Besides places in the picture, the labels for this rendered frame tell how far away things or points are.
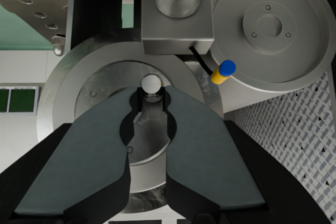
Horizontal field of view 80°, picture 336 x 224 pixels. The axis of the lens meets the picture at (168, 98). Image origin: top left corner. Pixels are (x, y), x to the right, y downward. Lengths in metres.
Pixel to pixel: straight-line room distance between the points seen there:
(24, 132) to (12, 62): 3.10
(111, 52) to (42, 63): 3.26
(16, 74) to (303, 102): 3.48
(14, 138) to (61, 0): 0.33
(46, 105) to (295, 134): 0.25
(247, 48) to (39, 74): 3.28
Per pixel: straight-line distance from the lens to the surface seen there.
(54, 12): 0.48
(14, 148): 0.59
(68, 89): 0.17
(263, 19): 0.21
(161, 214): 0.52
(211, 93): 0.17
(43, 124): 0.18
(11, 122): 0.60
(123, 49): 0.17
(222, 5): 0.21
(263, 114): 0.33
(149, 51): 0.16
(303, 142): 0.27
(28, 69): 3.49
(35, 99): 0.57
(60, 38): 0.58
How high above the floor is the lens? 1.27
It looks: 10 degrees down
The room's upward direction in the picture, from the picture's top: 179 degrees clockwise
